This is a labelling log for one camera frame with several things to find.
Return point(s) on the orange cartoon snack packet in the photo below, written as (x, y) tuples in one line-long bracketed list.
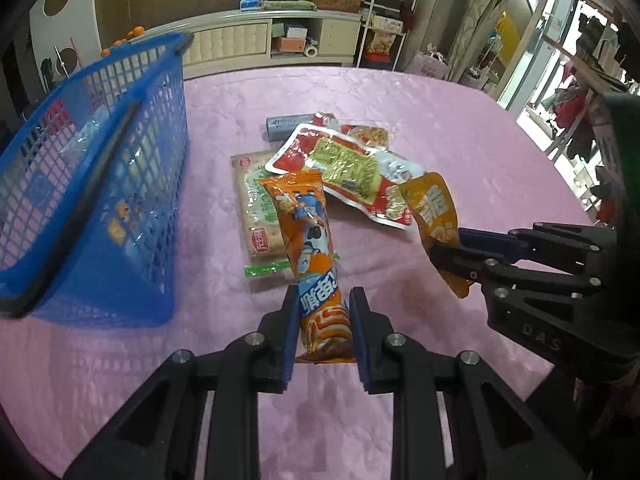
[(310, 240)]

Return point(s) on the purple gum box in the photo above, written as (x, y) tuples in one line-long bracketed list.
[(282, 126)]

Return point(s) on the pink shopping bag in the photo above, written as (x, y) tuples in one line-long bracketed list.
[(430, 63)]

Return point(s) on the red packet food photo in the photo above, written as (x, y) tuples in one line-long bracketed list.
[(372, 135)]

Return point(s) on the black red bin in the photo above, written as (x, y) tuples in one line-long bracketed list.
[(377, 60)]

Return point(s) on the yellow printed snack bag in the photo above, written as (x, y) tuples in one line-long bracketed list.
[(380, 42)]

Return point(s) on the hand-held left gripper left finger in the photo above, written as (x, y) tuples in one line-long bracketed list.
[(286, 355)]

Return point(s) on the white metal shelf rack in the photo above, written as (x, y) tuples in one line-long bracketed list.
[(374, 10)]

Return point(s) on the blue plastic basket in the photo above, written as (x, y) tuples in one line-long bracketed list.
[(100, 305)]

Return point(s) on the blue grey box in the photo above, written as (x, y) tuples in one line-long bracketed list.
[(295, 32)]

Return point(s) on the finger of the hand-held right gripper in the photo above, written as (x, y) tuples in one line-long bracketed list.
[(455, 260), (485, 240)]

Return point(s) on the red packet gold label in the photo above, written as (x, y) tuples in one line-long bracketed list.
[(345, 175)]

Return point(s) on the wooden clothes rail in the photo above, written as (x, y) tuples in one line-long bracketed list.
[(575, 56)]

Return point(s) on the green folded cloth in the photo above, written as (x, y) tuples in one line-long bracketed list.
[(289, 5)]

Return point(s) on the beige patterned curtain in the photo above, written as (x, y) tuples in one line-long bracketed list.
[(475, 20)]

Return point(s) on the yellow orange snack packet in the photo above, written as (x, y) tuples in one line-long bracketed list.
[(430, 205)]

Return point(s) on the silver standing air conditioner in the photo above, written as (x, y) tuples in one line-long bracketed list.
[(442, 0)]

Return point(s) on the green biscuit packet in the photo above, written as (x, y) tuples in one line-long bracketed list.
[(250, 195)]

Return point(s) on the clear yellow wafer packet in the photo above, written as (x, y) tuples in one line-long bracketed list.
[(145, 152)]

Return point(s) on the orange box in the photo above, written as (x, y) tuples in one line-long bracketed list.
[(289, 44)]

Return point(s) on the red hanging clothes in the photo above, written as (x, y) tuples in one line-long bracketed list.
[(575, 110)]

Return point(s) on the white printed carton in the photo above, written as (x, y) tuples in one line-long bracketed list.
[(387, 23)]

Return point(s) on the white tape roll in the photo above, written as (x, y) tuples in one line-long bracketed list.
[(311, 51)]

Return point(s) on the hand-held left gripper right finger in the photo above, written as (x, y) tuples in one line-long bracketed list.
[(361, 355)]

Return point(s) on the white arched standing mirror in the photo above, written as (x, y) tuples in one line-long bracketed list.
[(520, 45)]

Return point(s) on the pink quilted tablecloth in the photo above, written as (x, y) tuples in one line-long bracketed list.
[(450, 125)]

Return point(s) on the blue tissue box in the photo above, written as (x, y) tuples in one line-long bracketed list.
[(251, 2)]

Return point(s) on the cream television cabinet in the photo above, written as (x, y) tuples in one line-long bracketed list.
[(225, 42)]

